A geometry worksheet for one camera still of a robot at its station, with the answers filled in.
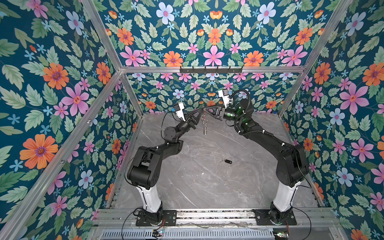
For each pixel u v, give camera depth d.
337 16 0.71
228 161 0.93
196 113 0.72
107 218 0.75
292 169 0.49
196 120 0.72
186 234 0.76
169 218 0.73
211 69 0.92
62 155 0.54
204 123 0.73
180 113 0.69
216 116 0.69
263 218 0.73
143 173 0.49
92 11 0.69
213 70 0.92
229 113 0.69
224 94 0.68
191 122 0.69
